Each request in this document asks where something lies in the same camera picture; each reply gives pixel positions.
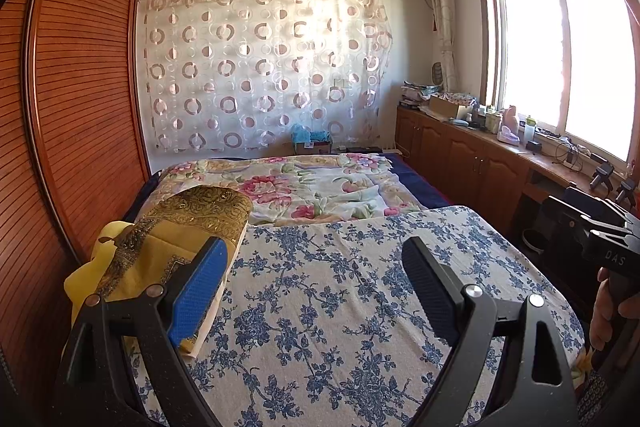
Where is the black cable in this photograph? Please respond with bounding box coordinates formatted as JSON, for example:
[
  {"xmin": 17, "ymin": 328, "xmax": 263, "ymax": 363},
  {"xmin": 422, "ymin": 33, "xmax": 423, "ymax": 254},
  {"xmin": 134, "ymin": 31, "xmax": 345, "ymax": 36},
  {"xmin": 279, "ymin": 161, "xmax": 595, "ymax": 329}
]
[{"xmin": 555, "ymin": 141, "xmax": 586, "ymax": 170}]

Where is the yellow folded garment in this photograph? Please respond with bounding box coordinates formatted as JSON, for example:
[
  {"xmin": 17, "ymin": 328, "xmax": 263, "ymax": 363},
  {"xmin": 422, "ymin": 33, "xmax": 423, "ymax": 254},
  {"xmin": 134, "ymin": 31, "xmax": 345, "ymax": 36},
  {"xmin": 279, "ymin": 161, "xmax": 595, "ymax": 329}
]
[{"xmin": 64, "ymin": 219, "xmax": 236, "ymax": 355}]

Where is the person's right hand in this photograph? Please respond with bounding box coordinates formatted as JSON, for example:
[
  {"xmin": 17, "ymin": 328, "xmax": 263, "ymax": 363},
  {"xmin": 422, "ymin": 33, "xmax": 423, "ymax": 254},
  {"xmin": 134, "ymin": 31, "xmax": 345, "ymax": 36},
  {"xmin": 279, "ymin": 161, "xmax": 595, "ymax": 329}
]
[{"xmin": 589, "ymin": 267, "xmax": 623, "ymax": 353}]

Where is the blue plastic bag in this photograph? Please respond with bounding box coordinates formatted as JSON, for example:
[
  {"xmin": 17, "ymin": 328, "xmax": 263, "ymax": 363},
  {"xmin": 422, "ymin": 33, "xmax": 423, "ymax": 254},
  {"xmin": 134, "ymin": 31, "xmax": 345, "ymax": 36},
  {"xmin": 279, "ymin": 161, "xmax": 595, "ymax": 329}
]
[{"xmin": 291, "ymin": 123, "xmax": 331, "ymax": 145}]

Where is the brown box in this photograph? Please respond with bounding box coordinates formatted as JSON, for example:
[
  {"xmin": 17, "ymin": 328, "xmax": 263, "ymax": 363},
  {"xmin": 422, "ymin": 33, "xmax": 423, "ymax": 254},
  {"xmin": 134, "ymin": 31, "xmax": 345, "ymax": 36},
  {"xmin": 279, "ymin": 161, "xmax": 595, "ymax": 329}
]
[{"xmin": 292, "ymin": 139, "xmax": 333, "ymax": 156}]

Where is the sheer circle-patterned curtain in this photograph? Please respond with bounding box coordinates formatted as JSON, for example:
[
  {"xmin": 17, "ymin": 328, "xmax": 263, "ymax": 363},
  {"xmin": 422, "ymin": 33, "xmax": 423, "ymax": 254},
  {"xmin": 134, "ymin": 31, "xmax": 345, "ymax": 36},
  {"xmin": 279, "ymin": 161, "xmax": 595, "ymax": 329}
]
[{"xmin": 137, "ymin": 0, "xmax": 393, "ymax": 152}]

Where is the blue floral bed sheet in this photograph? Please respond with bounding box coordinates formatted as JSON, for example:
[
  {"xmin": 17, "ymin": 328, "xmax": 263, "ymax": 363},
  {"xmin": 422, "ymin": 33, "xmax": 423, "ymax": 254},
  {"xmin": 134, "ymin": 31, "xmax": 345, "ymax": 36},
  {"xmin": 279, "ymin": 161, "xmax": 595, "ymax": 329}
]
[{"xmin": 125, "ymin": 205, "xmax": 586, "ymax": 427}]

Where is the cardboard box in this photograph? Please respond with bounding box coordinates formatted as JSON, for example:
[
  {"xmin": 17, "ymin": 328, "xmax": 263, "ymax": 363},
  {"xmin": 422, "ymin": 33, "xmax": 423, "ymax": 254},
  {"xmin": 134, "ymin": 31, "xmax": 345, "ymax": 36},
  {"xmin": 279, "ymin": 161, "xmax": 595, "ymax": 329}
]
[{"xmin": 429, "ymin": 94, "xmax": 473, "ymax": 120}]

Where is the black mini tripod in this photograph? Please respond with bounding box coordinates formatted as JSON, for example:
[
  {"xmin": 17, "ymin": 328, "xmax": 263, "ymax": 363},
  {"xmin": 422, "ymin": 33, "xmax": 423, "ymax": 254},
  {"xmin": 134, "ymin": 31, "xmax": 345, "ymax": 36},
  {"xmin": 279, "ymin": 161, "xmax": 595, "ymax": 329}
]
[
  {"xmin": 616, "ymin": 179, "xmax": 640, "ymax": 208},
  {"xmin": 590, "ymin": 161, "xmax": 617, "ymax": 190}
]

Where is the dark waste bin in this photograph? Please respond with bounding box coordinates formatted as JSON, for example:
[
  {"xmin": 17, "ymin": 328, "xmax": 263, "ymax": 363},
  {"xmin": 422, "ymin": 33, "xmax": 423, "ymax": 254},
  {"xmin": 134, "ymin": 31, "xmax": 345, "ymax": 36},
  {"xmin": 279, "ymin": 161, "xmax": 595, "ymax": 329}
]
[{"xmin": 521, "ymin": 228, "xmax": 548, "ymax": 253}]

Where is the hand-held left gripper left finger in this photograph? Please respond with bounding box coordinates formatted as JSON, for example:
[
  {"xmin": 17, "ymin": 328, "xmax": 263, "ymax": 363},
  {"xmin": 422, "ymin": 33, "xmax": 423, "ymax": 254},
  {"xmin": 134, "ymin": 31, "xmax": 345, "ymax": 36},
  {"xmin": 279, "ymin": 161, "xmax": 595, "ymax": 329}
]
[{"xmin": 50, "ymin": 236, "xmax": 230, "ymax": 427}]

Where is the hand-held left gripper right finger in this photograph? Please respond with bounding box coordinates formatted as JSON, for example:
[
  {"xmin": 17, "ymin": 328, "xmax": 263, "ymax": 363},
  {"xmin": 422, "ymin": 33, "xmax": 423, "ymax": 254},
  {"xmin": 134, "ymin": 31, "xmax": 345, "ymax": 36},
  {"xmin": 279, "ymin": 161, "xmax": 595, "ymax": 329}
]
[{"xmin": 401, "ymin": 236, "xmax": 578, "ymax": 427}]

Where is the wooden cabinet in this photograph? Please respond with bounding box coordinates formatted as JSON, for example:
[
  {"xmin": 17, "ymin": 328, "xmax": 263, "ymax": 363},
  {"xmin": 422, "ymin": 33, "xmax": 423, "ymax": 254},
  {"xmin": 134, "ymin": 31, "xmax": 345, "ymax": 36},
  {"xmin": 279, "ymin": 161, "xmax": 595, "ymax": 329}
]
[{"xmin": 395, "ymin": 104, "xmax": 640, "ymax": 238}]

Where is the wooden slatted wardrobe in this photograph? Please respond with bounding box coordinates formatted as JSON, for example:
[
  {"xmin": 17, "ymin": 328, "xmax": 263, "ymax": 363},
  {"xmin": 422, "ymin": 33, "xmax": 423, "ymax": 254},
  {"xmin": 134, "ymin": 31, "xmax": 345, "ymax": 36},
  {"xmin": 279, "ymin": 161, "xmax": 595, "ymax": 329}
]
[{"xmin": 0, "ymin": 0, "xmax": 151, "ymax": 408}]

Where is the pile of patterned cloths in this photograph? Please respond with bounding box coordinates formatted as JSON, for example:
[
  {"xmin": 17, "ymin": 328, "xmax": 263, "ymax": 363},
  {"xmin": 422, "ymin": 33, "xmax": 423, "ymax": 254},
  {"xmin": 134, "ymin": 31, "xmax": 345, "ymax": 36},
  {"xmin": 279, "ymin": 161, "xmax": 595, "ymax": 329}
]
[{"xmin": 400, "ymin": 81, "xmax": 443, "ymax": 110}]

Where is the beige window curtain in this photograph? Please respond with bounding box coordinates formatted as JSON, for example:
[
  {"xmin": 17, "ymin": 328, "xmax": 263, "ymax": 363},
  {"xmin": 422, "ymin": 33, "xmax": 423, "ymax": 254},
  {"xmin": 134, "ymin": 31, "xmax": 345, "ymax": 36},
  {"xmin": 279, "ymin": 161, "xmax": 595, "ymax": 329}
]
[{"xmin": 424, "ymin": 0, "xmax": 458, "ymax": 95}]

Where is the gold patterned garment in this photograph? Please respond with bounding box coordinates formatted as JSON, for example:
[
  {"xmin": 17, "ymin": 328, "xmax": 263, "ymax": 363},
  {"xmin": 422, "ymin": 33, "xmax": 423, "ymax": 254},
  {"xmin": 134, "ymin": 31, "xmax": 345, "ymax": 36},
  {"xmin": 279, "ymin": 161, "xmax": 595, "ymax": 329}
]
[{"xmin": 97, "ymin": 185, "xmax": 254, "ymax": 303}]

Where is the pink floral blanket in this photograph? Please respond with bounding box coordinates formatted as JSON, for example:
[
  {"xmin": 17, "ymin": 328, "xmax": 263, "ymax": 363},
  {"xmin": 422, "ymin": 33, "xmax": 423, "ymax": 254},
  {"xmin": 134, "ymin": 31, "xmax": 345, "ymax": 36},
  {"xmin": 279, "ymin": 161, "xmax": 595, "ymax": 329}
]
[{"xmin": 152, "ymin": 153, "xmax": 431, "ymax": 228}]

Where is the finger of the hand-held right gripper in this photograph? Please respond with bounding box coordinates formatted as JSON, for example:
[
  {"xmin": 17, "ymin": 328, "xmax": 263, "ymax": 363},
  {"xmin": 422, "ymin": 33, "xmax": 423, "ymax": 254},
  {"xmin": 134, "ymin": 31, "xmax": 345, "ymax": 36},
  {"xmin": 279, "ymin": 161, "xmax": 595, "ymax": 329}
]
[
  {"xmin": 564, "ymin": 187, "xmax": 632, "ymax": 220},
  {"xmin": 544, "ymin": 196, "xmax": 601, "ymax": 238}
]

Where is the wooden framed window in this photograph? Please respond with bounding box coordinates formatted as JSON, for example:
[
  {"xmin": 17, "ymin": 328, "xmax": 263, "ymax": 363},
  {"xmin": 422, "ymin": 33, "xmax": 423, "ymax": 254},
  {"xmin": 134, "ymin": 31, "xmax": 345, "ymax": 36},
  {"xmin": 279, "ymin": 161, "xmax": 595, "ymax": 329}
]
[{"xmin": 475, "ymin": 0, "xmax": 640, "ymax": 172}]

